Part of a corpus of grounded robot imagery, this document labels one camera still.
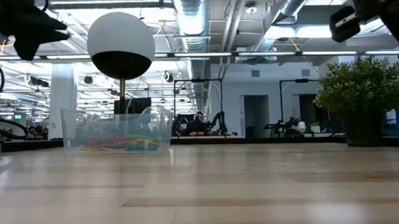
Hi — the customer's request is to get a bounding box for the green potted plant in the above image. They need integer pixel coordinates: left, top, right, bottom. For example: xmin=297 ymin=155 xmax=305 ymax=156
xmin=312 ymin=53 xmax=399 ymax=148

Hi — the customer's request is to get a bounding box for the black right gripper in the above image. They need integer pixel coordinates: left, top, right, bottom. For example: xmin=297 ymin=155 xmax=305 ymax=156
xmin=328 ymin=0 xmax=399 ymax=61

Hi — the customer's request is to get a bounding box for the white globe lamp black base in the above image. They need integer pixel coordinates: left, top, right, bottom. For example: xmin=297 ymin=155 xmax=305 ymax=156
xmin=85 ymin=10 xmax=158 ymax=116

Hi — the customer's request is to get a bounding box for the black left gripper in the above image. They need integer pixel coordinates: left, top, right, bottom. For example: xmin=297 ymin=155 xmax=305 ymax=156
xmin=2 ymin=0 xmax=71 ymax=62

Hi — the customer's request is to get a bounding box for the black background robot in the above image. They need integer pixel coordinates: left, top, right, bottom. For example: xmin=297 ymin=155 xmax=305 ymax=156
xmin=264 ymin=117 xmax=307 ymax=139

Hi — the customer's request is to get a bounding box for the black gantry frame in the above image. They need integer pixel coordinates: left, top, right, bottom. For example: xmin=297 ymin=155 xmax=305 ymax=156
xmin=172 ymin=77 xmax=225 ymax=137
xmin=279 ymin=77 xmax=321 ymax=123

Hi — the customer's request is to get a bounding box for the round ceiling fixture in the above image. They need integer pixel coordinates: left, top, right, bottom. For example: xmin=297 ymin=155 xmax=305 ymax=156
xmin=244 ymin=1 xmax=259 ymax=15

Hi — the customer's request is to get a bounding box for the person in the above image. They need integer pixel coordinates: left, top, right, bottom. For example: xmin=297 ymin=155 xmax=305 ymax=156
xmin=185 ymin=110 xmax=211 ymax=137

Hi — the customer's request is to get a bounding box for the white round column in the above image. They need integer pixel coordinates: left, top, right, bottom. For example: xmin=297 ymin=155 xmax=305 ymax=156
xmin=45 ymin=62 xmax=80 ymax=140

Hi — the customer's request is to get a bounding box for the clear plastic bin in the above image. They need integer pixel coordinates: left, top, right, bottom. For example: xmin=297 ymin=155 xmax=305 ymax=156
xmin=61 ymin=104 xmax=176 ymax=155

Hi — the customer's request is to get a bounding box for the black monitor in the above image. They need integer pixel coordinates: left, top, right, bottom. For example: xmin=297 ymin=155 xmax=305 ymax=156
xmin=113 ymin=97 xmax=152 ymax=118

